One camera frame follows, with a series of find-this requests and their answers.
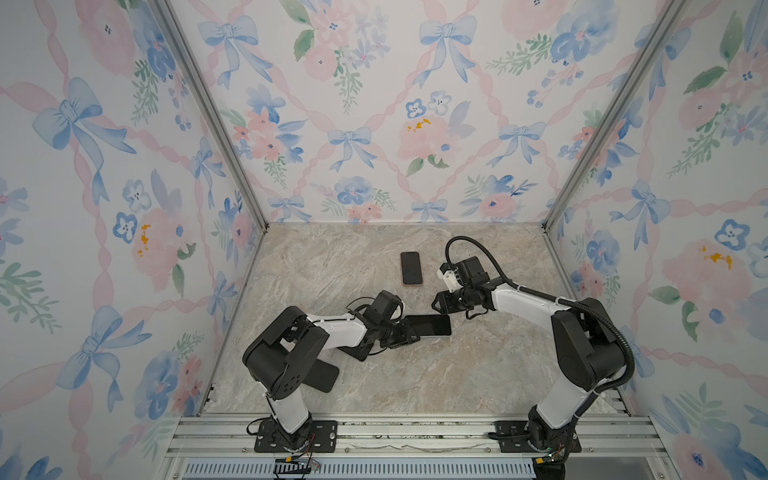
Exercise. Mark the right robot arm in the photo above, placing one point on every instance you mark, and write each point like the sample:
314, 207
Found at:
592, 354

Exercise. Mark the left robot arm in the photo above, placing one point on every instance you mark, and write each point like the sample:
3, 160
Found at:
284, 357

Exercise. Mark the black phone case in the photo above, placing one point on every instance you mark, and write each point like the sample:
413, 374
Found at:
322, 376

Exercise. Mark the purple-edged black phone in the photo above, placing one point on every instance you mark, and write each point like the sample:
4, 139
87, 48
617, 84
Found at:
411, 267

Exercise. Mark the blue-edged black phone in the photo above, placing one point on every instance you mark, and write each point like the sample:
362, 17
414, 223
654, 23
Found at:
430, 325

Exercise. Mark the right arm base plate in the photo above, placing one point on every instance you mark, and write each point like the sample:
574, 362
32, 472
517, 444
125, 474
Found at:
518, 436

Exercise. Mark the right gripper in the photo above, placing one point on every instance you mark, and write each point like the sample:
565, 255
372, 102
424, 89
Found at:
445, 306

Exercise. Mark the aluminium front rail frame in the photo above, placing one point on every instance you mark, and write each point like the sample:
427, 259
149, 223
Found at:
409, 446

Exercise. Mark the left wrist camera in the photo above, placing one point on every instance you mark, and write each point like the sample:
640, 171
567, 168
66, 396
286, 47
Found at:
384, 306

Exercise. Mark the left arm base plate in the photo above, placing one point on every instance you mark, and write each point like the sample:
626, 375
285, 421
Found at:
314, 436

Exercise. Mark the right corner aluminium post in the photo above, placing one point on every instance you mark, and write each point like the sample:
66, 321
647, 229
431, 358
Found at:
658, 35

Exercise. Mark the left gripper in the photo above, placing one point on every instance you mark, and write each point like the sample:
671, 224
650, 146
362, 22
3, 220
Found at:
405, 335

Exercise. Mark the left corner aluminium post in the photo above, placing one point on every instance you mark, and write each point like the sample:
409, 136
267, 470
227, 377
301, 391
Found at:
179, 46

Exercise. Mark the white-edged black phone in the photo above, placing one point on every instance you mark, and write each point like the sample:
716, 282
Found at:
360, 351

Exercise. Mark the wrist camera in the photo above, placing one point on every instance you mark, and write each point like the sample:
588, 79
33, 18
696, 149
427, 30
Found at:
465, 273
384, 306

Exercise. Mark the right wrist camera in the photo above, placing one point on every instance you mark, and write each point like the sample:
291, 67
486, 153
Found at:
465, 273

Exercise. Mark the corner aluminium post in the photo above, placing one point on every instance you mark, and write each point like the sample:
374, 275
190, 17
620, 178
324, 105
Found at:
658, 35
179, 46

